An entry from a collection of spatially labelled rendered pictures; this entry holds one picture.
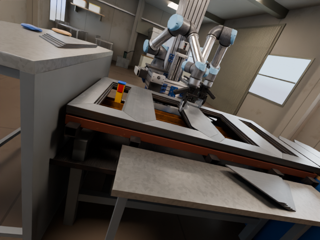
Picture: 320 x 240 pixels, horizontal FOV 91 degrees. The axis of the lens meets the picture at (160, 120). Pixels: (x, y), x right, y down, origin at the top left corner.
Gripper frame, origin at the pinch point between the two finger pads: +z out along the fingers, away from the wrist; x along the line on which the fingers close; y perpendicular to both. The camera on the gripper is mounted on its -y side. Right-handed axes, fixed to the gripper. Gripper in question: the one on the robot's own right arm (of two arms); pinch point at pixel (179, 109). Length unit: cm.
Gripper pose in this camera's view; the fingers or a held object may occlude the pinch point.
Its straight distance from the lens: 117.9
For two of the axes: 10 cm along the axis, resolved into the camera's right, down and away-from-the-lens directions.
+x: -0.9, -4.2, 9.0
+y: 9.5, 2.5, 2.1
